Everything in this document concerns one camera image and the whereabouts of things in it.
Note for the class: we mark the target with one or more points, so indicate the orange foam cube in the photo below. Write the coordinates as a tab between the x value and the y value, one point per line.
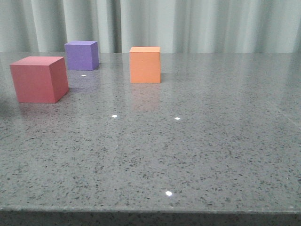
145	65

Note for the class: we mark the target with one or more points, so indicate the red foam cube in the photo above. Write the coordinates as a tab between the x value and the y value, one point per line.
40	79

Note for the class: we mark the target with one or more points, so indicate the purple foam cube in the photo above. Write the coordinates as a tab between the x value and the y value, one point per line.
82	55

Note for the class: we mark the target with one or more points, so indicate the pale green curtain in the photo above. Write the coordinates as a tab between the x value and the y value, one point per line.
177	26

